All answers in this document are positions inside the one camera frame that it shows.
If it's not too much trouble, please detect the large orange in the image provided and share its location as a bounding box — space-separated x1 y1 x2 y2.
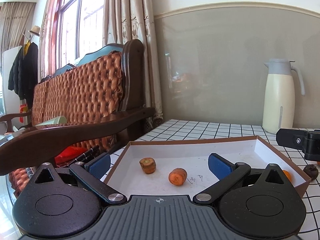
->
283 170 292 182

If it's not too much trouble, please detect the black jacket on rack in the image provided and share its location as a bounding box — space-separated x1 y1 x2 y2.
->
8 42 38 109

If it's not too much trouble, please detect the brown cardboard box tray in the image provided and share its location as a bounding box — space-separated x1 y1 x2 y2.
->
104 136 310 197

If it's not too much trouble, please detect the white refrigerator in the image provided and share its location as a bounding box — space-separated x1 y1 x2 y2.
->
1 45 25 128

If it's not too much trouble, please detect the dark mangosteen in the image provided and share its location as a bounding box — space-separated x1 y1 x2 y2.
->
303 164 319 180

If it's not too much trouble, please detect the straw hat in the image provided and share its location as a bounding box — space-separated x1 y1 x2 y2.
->
28 25 41 36

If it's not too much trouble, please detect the red cloth on sofa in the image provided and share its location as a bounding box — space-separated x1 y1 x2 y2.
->
55 146 87 166

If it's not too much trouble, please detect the beige embroidered curtain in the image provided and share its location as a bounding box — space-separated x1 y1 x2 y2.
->
103 0 163 128

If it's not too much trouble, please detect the wooden sofa orange tufted cushion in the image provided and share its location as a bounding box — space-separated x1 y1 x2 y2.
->
1 46 154 197

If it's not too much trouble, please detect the pale green rolled paper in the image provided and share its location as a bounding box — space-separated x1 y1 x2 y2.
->
36 115 67 126

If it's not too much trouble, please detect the carrot chunk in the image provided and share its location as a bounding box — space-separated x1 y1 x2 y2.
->
168 168 187 186
139 157 156 174

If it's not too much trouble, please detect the cream thermos jug grey lid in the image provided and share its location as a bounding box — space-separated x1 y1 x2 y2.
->
263 59 305 134

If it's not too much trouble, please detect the white black grid tablecloth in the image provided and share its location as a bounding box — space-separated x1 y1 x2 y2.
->
102 119 319 239

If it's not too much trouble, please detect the window with red frame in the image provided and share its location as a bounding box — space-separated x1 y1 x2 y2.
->
38 0 105 79

